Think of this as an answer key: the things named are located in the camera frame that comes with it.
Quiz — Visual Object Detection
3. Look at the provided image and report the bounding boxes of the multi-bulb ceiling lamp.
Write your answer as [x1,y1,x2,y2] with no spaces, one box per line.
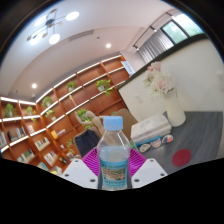
[26,8,81,47]

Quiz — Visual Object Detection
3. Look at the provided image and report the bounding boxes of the wooden bookshelf unit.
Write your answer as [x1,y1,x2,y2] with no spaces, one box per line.
[0,54,136,174]

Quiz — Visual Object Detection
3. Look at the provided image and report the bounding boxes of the brown chair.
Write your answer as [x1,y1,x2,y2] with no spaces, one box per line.
[113,108,138,133]

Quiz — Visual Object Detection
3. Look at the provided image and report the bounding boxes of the window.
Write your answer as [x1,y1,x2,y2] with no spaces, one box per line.
[160,13,205,45]

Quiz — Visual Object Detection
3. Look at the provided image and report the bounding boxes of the painted oval stone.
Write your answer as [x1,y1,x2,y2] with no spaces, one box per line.
[161,134,174,144]
[138,143,151,153]
[150,139,163,149]

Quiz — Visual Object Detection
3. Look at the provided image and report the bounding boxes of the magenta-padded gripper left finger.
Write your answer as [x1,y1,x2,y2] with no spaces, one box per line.
[62,148,101,190]

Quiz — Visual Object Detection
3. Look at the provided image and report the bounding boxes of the black track light rail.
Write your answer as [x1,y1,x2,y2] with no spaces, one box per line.
[132,12,174,51]

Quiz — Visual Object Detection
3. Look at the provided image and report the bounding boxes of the white vase with flowers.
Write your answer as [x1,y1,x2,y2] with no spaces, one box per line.
[143,61,187,128]

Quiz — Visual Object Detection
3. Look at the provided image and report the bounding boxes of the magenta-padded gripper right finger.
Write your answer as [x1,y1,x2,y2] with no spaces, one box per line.
[128,148,168,190]

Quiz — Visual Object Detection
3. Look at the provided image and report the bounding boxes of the ceiling air vent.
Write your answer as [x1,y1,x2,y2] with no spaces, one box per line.
[68,29,95,42]

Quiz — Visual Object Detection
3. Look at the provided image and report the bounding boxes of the white book stack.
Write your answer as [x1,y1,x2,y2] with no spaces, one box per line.
[129,113,173,145]

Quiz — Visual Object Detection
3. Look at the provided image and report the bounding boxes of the clear blue-capped water bottle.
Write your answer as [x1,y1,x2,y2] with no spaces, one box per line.
[96,115,132,191]

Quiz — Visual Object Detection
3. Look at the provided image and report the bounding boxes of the wooden artist mannequin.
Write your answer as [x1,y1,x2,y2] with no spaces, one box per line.
[68,94,105,136]

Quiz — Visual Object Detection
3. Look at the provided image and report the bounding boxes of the grey curtain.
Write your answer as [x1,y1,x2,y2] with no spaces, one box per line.
[137,29,175,65]

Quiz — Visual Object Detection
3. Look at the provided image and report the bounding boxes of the flat round red coaster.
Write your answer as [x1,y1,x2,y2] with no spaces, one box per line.
[171,148,193,168]

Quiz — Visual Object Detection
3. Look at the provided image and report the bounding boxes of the dark office chair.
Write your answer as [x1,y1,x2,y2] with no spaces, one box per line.
[73,129,101,158]

